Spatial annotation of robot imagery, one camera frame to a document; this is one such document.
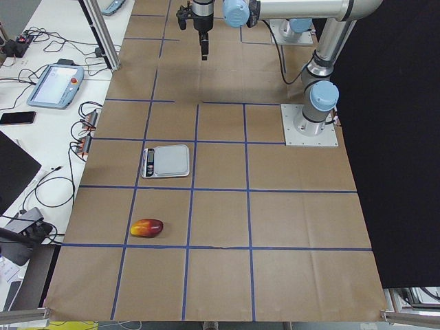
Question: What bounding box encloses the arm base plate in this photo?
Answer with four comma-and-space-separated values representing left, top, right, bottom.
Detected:
269, 18, 314, 46
280, 104, 339, 147

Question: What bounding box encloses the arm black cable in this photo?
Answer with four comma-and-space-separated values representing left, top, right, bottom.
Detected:
263, 19, 307, 85

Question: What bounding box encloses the black power adapter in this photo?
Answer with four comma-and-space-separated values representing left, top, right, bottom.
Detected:
94, 47, 103, 58

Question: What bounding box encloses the grey usb hub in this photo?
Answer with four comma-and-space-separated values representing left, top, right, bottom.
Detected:
77, 135, 92, 157
85, 110, 98, 130

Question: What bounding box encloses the aluminium frame post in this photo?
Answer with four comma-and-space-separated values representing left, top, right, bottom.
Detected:
78, 0, 121, 72

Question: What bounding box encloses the black laptop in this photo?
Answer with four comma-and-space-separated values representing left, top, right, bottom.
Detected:
0, 132, 41, 214

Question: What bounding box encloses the black smartphone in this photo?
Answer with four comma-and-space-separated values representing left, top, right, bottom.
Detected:
0, 111, 36, 125

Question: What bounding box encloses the blue teach pendant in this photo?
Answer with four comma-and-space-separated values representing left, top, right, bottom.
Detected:
26, 64, 85, 109

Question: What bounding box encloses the red yellow mango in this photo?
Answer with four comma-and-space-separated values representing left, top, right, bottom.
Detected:
130, 219, 164, 238

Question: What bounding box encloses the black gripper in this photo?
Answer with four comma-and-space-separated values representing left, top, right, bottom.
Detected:
192, 0, 214, 61

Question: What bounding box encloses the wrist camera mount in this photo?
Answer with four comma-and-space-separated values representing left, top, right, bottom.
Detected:
176, 1, 193, 30

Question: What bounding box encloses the silver digital kitchen scale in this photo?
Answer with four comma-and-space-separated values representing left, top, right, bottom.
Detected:
140, 144, 190, 179

